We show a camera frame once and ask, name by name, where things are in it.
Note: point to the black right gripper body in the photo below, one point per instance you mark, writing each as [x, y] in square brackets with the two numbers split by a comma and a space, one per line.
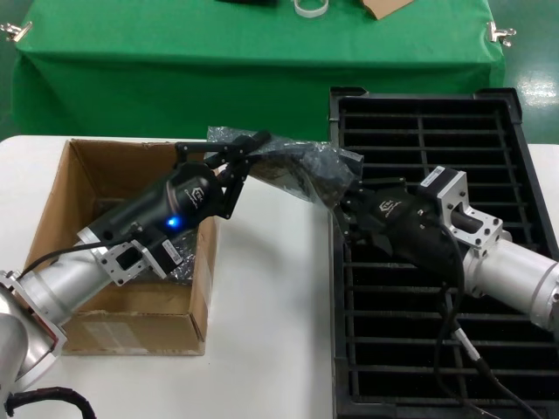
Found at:
[406, 227]

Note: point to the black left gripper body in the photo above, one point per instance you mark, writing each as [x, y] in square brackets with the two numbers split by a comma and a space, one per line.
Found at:
[166, 201]

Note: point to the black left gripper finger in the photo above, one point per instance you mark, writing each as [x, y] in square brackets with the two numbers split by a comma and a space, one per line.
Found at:
[236, 183]
[218, 147]

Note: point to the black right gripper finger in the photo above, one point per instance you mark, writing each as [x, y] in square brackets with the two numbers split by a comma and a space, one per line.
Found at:
[384, 183]
[349, 218]

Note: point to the brown cardboard box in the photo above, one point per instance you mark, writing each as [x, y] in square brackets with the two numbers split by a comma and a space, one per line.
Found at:
[131, 331]

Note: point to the black slotted plastic container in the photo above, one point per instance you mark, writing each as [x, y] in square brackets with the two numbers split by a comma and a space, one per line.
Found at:
[384, 393]

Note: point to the green tablecloth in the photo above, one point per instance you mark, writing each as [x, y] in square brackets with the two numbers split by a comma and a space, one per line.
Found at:
[218, 65]

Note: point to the clear tape roll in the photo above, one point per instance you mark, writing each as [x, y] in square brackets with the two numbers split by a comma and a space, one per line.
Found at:
[308, 14]

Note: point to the flat brown cardboard piece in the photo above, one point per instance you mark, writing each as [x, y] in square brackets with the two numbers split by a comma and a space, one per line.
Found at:
[384, 8]

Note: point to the metal binder clip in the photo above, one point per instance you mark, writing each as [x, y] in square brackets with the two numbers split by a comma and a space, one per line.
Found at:
[19, 32]
[495, 32]

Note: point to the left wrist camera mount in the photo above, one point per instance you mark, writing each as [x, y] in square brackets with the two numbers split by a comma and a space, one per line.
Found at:
[146, 266]

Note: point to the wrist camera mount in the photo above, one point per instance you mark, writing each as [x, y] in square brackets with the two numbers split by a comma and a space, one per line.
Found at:
[146, 266]
[480, 231]

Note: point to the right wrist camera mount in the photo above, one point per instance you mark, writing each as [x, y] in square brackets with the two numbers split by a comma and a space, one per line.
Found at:
[480, 231]

